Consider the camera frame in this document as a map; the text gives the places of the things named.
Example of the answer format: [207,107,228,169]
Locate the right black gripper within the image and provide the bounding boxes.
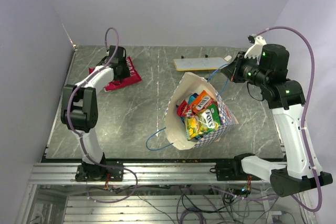
[220,50,269,88]

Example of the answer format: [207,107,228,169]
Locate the red Real chips bag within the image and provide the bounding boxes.
[89,56,142,92]

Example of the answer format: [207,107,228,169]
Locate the green Fox's candy bag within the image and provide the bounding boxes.
[184,104,222,140]

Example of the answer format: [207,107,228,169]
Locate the blue checkered paper bag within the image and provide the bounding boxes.
[145,62,239,152]

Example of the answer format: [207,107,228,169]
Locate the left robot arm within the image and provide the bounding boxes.
[60,46,130,182]

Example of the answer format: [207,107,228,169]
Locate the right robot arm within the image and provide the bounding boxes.
[216,44,333,197]

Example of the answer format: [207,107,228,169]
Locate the orange Fox's candy bag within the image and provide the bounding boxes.
[190,90,214,114]

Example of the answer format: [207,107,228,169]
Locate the blue snack packet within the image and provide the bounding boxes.
[187,93,198,105]

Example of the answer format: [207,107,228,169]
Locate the small yellow-framed whiteboard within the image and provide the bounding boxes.
[173,56,233,71]

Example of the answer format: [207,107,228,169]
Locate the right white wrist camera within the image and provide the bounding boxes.
[244,35,266,60]

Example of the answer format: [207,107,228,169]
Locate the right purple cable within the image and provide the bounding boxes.
[256,26,322,213]

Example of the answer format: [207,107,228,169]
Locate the aluminium frame rail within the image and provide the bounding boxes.
[28,161,292,185]

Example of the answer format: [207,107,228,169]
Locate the cable bundle under table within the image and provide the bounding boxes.
[86,174,279,224]

